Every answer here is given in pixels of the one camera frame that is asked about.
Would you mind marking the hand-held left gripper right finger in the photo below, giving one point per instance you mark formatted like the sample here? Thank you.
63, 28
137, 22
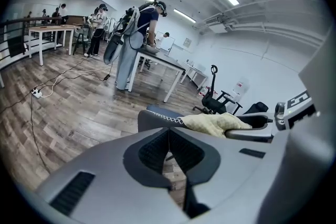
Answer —
249, 178

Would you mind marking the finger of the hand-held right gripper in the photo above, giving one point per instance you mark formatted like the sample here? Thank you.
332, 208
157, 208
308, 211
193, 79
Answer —
258, 120
249, 134

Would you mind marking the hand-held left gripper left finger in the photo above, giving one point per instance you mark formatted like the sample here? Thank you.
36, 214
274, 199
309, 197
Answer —
105, 181

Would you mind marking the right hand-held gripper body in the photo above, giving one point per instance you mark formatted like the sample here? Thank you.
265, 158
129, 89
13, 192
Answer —
299, 112

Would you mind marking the pale yellow clothes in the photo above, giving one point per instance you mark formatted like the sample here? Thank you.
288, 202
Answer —
210, 123

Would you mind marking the black office chair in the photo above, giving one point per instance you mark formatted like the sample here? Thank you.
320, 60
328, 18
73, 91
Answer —
257, 107
212, 97

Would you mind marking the white water dispenser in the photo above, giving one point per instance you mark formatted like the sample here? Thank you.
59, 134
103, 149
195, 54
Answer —
240, 89

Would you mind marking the white side table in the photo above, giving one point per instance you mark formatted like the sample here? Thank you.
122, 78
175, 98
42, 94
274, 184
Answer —
195, 72

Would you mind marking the black power adapter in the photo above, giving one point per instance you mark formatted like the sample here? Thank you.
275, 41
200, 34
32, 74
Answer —
106, 77

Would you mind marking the white ceiling air conditioner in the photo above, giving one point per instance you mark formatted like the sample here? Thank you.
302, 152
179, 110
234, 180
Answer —
218, 25

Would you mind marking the dark table with white legs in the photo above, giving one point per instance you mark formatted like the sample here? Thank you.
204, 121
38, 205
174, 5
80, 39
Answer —
168, 60

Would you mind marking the white power strip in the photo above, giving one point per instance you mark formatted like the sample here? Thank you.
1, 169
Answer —
36, 93

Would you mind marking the whiteboard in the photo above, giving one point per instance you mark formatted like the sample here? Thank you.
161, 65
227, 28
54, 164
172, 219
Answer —
168, 43

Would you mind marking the white bowl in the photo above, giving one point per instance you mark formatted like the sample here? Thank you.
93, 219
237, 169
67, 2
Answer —
151, 49

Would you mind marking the white stool with black legs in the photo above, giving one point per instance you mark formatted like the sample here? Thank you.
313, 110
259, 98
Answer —
81, 39

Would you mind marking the grey backpack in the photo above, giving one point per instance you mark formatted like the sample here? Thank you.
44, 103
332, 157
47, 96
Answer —
131, 23

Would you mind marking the wooden desk with white legs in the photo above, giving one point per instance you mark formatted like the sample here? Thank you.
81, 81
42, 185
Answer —
50, 29

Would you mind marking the black railing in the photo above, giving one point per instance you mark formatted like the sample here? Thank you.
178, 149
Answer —
15, 44

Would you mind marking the wall picture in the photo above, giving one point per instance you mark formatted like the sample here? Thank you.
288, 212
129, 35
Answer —
187, 42

